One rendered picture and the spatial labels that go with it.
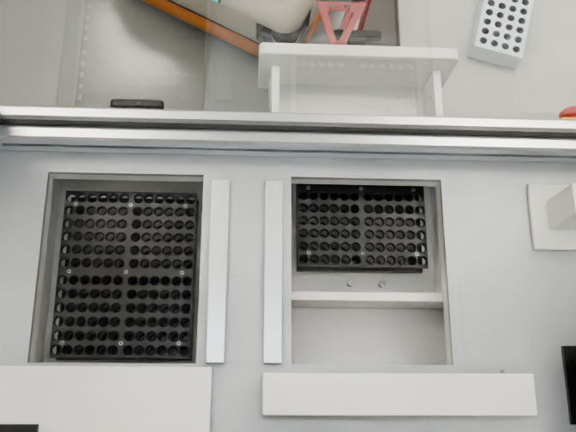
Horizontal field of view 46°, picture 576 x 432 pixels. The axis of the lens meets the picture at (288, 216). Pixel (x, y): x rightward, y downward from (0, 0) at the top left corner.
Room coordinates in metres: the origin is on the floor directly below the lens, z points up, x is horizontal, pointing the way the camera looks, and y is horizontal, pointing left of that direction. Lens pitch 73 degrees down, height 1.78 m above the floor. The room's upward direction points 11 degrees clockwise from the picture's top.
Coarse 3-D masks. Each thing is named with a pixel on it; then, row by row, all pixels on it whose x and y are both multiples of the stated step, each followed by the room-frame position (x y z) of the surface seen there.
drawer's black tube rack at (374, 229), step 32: (320, 192) 0.31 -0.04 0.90; (352, 192) 0.32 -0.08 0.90; (384, 192) 0.33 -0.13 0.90; (416, 192) 0.34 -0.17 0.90; (320, 224) 0.27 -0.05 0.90; (352, 224) 0.29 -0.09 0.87; (384, 224) 0.28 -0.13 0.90; (416, 224) 0.29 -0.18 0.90; (320, 256) 0.22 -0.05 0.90; (352, 256) 0.23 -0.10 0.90; (384, 256) 0.24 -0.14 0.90; (416, 256) 0.25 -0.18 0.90
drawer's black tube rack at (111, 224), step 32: (64, 224) 0.20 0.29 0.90; (96, 224) 0.21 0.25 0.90; (128, 224) 0.22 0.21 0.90; (160, 224) 0.23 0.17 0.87; (192, 224) 0.24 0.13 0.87; (64, 256) 0.16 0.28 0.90; (96, 256) 0.16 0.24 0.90; (128, 256) 0.17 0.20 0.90; (160, 256) 0.18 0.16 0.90; (192, 256) 0.19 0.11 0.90; (64, 288) 0.12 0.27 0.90; (96, 288) 0.12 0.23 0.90; (128, 288) 0.13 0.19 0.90; (160, 288) 0.14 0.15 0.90; (192, 288) 0.15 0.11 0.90; (64, 320) 0.08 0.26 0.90; (96, 320) 0.09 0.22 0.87; (128, 320) 0.09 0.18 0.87; (160, 320) 0.10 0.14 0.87; (192, 320) 0.11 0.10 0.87; (64, 352) 0.04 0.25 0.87; (96, 352) 0.04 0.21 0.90; (128, 352) 0.05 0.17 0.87; (160, 352) 0.06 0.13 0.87; (192, 352) 0.07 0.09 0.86
